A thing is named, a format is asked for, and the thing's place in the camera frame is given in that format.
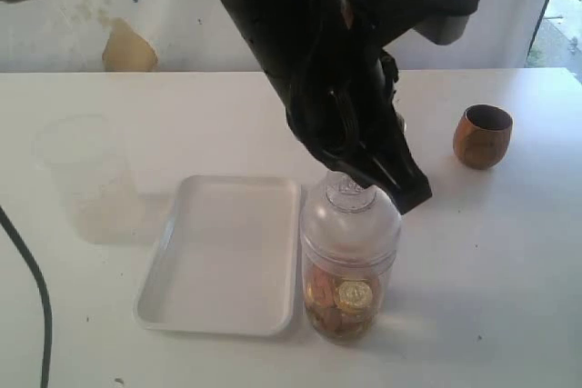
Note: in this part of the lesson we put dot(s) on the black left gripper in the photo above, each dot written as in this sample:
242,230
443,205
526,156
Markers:
341,101

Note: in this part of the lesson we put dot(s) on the clear glass jar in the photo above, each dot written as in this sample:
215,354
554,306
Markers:
348,229

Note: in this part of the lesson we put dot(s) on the brown wooden cup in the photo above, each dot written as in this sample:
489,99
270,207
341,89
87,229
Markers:
482,136

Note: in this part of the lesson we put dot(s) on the clear measuring cylinder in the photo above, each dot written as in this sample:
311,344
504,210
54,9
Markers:
321,275

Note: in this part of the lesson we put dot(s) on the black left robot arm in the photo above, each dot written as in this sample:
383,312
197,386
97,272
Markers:
277,33

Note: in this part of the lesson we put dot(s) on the white plastic tray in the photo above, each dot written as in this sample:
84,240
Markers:
225,262

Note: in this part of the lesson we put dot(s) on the frosted plastic container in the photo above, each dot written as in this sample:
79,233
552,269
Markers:
86,161

